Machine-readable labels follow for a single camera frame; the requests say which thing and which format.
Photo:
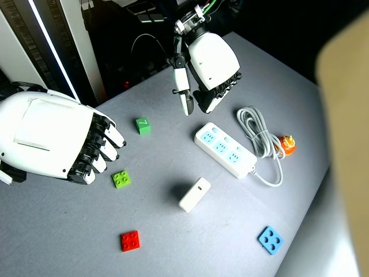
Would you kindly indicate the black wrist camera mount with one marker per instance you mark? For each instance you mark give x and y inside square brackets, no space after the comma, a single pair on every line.
[14,173]

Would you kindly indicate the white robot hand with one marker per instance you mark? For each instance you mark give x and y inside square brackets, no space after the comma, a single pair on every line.
[213,60]
[52,135]

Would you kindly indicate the white light strip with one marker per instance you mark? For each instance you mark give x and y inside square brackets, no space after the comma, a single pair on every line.
[51,43]

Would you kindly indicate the white power adapter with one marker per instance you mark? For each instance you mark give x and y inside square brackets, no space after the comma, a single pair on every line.
[194,194]

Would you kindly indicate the orange toy with yellow top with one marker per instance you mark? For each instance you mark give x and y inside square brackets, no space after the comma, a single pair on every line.
[288,148]

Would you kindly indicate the white upright post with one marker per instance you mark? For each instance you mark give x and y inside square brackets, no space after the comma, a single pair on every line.
[85,43]

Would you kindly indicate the green number cube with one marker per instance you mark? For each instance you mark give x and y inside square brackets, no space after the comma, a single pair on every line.
[143,127]

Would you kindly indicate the blue four-hole block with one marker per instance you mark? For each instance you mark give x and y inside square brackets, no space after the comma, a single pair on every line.
[271,239]

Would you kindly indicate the red stud brick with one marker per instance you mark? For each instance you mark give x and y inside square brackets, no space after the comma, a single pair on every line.
[130,241]

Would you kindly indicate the beige blurred panel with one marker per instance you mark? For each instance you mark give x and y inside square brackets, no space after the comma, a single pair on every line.
[351,115]

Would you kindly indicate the lime green stud brick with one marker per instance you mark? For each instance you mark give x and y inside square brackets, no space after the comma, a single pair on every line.
[121,179]

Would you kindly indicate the grey table cloth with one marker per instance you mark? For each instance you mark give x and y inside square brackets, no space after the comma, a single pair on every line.
[173,236]

